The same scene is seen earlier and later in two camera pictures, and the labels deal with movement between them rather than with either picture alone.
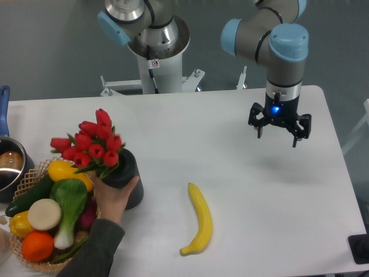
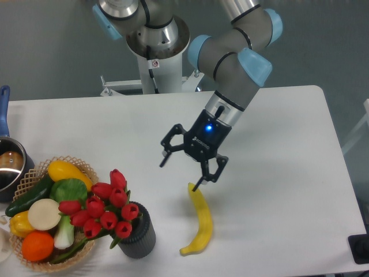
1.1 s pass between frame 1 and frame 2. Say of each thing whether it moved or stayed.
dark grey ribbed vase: moved
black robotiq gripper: moved
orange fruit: stayed
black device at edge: stayed
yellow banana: stayed
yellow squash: stayed
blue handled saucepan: stayed
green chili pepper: stayed
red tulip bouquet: moved
